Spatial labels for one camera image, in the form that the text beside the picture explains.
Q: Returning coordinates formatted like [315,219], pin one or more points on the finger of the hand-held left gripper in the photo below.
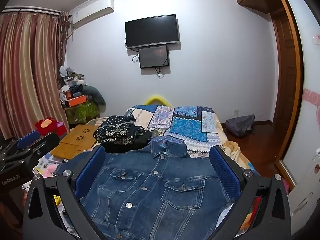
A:
[28,138]
[46,142]

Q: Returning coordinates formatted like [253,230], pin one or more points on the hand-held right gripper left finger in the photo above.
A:
[92,166]

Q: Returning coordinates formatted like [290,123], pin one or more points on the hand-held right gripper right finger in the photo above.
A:
[225,173]

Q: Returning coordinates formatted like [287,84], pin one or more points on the blue denim jacket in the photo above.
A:
[150,192]

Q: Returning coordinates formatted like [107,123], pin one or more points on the red plush toy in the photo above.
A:
[45,125]

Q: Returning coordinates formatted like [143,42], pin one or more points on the cream fleece blanket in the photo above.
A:
[235,152]

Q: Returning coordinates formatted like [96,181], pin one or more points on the wooden lap table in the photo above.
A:
[75,140]

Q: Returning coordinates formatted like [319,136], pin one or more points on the green patterned cloth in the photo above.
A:
[80,112]

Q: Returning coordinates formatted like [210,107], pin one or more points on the grey backpack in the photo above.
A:
[240,126]

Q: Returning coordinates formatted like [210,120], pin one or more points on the orange box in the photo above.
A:
[76,100]

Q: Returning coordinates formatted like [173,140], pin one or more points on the black garment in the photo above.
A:
[140,138]

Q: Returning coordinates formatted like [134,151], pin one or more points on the red striped curtain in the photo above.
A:
[27,75]

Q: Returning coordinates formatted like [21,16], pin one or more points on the pile of clutter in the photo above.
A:
[68,82]

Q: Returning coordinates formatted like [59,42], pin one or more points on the small black monitor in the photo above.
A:
[153,57]

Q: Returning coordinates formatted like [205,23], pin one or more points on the white air conditioner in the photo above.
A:
[92,11]

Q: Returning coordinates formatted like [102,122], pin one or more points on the wooden door frame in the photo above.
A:
[287,85]

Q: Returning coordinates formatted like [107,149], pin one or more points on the white curtain rail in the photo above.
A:
[30,10]

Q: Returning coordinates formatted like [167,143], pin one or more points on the black wall television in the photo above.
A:
[152,31]

